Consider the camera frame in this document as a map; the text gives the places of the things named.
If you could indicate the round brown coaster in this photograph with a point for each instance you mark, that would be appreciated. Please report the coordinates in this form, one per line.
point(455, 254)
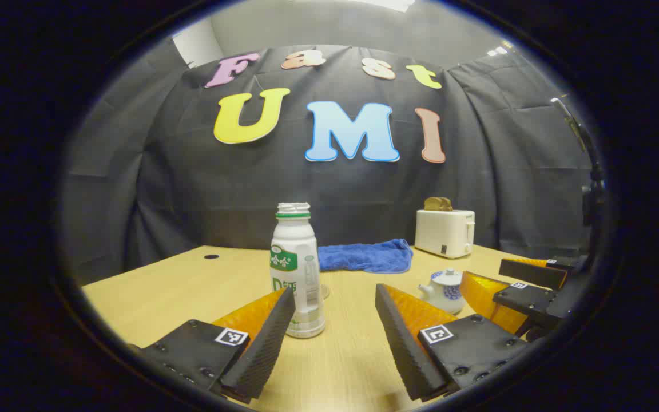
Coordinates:
point(325, 292)

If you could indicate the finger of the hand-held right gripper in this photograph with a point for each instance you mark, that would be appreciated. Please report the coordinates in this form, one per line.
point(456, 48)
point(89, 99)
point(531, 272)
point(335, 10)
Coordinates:
point(532, 273)
point(527, 300)

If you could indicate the blue towel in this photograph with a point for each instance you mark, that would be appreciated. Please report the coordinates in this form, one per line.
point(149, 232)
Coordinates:
point(366, 257)

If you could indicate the black backdrop cloth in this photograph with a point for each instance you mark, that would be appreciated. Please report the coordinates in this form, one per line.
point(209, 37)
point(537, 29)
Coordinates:
point(249, 189)

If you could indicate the white toaster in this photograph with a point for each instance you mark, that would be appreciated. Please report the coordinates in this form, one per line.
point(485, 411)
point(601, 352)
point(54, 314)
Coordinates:
point(441, 232)

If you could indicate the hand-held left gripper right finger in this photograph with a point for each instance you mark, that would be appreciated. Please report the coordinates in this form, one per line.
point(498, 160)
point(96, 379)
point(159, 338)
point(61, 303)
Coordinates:
point(401, 343)

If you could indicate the white green-label water bottle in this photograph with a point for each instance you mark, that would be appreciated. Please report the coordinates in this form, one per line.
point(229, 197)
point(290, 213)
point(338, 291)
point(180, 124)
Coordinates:
point(298, 269)

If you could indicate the brown bread slice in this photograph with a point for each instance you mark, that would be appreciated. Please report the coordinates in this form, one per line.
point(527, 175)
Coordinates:
point(447, 205)
point(431, 204)

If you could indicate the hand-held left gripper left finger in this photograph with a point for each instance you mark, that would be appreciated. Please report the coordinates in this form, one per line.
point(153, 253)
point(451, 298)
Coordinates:
point(272, 337)

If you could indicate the black metal stand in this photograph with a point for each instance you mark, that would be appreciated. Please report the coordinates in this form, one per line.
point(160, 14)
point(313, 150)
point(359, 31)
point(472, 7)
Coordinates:
point(594, 171)

